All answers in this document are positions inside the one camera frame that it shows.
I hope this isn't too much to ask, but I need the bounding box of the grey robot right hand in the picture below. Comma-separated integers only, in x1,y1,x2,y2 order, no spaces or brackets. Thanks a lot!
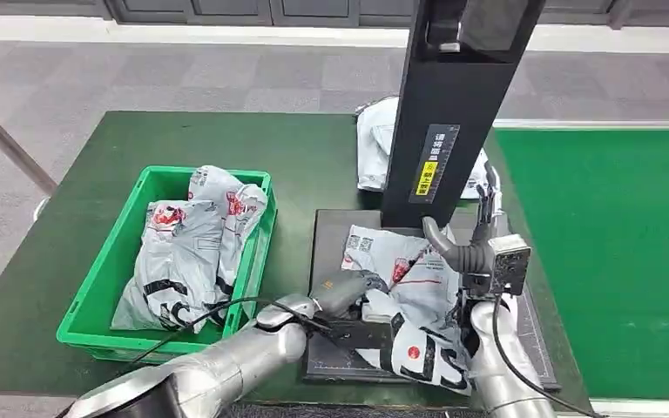
421,161,503,277

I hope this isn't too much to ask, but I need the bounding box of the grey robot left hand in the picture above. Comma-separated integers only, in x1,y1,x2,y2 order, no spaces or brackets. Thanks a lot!
310,269,391,319

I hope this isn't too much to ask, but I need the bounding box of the grey plastic mailer parcel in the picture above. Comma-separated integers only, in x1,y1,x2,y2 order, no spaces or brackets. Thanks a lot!
186,165,269,295
355,95,491,200
341,223,486,396
110,199,232,334

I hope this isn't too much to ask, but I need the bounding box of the black and yellow label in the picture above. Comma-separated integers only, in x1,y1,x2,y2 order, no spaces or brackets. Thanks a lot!
408,124,461,205

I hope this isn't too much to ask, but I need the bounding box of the green conveyor mat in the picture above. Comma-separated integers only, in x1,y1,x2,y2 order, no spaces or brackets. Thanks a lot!
493,127,669,402

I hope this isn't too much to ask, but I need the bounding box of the black scanner column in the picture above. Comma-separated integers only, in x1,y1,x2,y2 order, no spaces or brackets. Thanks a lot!
380,0,546,229

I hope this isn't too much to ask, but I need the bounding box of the green plastic crate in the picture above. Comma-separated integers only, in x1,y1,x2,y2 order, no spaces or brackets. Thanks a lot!
56,165,279,366

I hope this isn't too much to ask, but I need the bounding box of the dark cabinet front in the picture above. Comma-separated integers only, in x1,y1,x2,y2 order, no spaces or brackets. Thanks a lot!
0,0,669,29

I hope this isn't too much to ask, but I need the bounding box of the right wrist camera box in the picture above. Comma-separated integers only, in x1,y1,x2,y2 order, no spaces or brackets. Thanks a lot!
487,233,533,298

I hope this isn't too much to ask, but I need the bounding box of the black scanner base plate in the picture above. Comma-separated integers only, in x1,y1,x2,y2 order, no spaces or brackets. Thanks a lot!
301,208,561,387

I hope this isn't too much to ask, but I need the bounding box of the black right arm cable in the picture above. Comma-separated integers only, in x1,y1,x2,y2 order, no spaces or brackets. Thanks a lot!
490,295,604,418

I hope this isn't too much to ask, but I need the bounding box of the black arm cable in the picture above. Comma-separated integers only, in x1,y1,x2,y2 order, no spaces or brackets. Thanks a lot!
128,296,335,367
490,295,604,418

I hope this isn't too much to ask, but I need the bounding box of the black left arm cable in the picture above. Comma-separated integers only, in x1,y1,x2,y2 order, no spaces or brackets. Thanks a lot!
128,296,335,367

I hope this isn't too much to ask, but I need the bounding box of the grey metal rail bar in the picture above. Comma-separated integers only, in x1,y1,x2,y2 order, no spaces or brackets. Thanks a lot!
0,89,58,198

